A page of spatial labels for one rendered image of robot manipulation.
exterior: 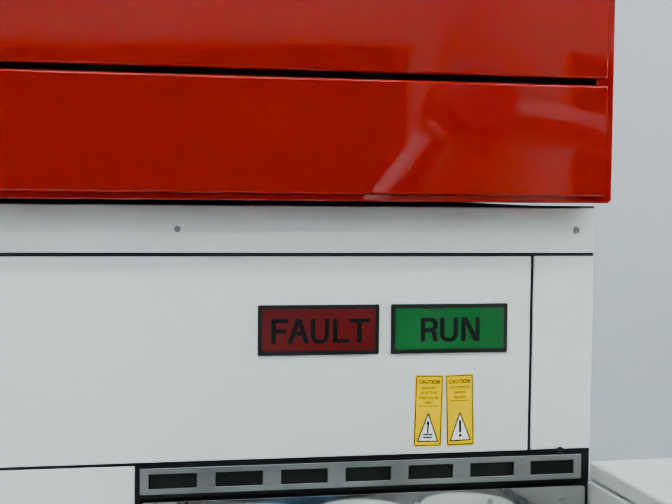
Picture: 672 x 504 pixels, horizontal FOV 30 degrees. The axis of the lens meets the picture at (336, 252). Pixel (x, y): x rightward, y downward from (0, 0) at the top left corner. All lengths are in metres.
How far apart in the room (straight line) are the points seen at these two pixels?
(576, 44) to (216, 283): 0.41
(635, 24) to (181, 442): 1.97
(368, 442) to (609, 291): 1.74
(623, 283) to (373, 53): 1.84
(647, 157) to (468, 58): 1.79
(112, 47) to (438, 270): 0.38
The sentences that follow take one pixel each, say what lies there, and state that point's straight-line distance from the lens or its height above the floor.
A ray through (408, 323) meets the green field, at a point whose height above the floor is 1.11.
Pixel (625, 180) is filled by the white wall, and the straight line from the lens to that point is 2.92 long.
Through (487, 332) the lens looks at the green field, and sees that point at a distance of 1.24.
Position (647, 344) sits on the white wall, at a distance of 2.97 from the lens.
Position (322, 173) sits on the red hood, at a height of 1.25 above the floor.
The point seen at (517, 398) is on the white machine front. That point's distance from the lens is 1.27.
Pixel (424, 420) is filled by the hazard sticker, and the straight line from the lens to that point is 1.24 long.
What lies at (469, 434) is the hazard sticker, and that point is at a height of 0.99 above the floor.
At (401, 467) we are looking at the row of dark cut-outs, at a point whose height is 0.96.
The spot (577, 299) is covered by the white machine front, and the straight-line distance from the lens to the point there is 1.28.
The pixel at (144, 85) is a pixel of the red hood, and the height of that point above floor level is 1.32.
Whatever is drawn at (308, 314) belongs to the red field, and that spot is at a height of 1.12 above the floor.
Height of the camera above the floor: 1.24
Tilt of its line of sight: 3 degrees down
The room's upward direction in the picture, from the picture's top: 1 degrees clockwise
